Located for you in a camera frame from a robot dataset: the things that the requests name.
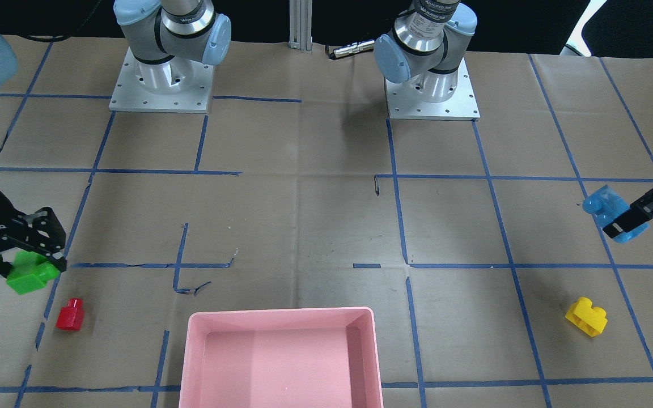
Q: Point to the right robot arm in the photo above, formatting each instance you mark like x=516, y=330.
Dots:
x=158, y=32

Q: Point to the aluminium frame post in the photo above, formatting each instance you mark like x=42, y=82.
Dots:
x=300, y=25

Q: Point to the pink plastic box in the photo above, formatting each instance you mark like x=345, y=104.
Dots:
x=295, y=357

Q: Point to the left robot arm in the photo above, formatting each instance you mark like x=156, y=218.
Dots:
x=429, y=36

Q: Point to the blue toy block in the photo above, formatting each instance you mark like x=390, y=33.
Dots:
x=605, y=205

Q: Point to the yellow toy block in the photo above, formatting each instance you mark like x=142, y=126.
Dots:
x=584, y=315

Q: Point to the red toy block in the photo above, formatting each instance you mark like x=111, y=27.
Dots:
x=71, y=316

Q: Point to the green toy block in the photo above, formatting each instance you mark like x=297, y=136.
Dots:
x=30, y=271

